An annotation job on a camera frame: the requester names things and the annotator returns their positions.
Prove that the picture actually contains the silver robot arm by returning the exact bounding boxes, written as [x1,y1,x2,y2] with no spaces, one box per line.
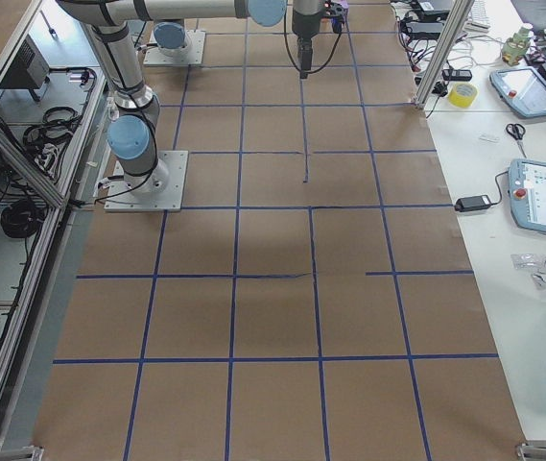
[145,0,325,79]
[58,1,286,199]

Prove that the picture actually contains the coiled black cable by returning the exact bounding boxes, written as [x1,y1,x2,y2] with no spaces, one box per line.
[1,197,46,241]

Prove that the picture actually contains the black power brick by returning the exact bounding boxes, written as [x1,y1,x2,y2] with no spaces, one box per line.
[454,195,493,213]

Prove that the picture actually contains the black scissors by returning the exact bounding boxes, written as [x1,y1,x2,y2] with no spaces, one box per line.
[506,123,527,158]

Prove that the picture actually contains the yellow tape roll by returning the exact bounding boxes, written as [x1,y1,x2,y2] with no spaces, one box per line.
[448,82,478,109]

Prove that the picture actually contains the teach pendant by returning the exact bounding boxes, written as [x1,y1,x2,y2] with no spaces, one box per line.
[489,67,546,118]
[508,158,546,232]

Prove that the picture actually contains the aluminium frame post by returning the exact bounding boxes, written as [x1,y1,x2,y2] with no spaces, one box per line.
[414,0,474,109]

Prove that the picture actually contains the teach pendant far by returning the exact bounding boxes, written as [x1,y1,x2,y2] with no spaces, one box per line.
[489,67,546,118]

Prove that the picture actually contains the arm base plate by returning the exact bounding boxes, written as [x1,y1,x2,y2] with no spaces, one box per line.
[143,30,206,67]
[104,151,189,212]

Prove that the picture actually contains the teach pendant near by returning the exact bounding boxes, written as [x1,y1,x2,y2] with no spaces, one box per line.
[508,158,546,232]

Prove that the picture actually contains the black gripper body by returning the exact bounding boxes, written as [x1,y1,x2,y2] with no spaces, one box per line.
[297,34,313,72]

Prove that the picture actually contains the black cable bundle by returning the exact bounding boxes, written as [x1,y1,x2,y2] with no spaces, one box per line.
[394,0,475,97]

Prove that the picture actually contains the grey control box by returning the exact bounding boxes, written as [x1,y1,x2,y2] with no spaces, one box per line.
[0,36,50,102]

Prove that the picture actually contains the aluminium frame rail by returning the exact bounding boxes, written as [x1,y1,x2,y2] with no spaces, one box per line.
[0,0,125,450]

